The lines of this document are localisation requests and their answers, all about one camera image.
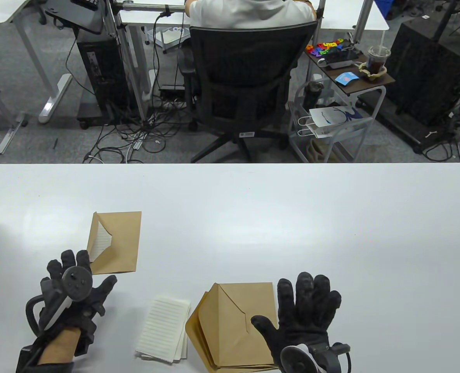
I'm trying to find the black controller with white handle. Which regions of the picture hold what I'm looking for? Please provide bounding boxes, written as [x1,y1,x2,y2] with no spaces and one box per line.
[40,266,94,331]
[280,343,351,373]

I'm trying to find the brown paper envelope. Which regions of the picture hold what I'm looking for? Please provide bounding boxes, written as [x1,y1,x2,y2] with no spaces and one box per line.
[197,282,279,368]
[86,211,142,275]
[185,291,279,370]
[189,289,279,370]

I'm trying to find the black power box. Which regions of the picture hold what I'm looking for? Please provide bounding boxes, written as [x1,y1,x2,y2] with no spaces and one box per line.
[159,85,187,98]

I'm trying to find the beige cardboard cup holder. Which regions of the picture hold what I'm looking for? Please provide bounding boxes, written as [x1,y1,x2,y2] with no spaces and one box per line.
[359,62,388,83]

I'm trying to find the black mesh office chair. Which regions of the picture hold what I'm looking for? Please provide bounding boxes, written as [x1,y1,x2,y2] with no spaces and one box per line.
[177,20,319,164]

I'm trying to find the person's left forearm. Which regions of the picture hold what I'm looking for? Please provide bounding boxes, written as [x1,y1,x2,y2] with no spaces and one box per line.
[16,326,81,373]

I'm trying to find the aluminium frame post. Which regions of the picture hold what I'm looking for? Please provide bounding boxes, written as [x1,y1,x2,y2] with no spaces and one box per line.
[106,0,147,123]
[307,0,326,82]
[353,0,374,43]

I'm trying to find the beige sandals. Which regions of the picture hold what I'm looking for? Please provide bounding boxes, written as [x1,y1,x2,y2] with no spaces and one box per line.
[307,138,341,163]

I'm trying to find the large black equipment case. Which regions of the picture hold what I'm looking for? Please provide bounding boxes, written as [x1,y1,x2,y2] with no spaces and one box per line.
[385,17,460,127]

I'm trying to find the person's left hand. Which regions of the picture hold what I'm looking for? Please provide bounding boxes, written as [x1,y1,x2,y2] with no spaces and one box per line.
[25,250,118,356]

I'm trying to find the black keyboard tray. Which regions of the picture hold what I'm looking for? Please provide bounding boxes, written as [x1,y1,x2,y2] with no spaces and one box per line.
[43,0,106,35]

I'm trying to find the grey metal desk frame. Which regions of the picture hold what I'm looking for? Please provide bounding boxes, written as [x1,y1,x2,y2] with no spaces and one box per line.
[0,72,29,155]

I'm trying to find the black drink bottle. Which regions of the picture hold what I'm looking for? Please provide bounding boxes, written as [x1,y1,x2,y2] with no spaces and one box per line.
[303,81,324,109]

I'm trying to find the iced drink plastic cup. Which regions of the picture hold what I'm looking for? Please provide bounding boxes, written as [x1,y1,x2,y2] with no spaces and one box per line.
[368,31,392,74]

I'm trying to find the pile of colourful toy letters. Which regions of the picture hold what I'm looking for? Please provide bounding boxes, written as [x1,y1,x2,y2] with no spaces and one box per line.
[306,38,351,58]

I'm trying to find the black computer tower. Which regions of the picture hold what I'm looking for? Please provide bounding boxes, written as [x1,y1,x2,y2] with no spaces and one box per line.
[76,31,131,129]

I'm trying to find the person's right hand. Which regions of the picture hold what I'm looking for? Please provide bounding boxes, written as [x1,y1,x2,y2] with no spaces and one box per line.
[251,272,342,366]

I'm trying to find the white paper bag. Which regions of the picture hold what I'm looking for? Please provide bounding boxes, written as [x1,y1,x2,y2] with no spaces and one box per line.
[298,106,364,139]

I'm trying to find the white cart with brown top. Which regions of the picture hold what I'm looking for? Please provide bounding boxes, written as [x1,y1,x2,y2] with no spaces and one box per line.
[290,39,396,164]

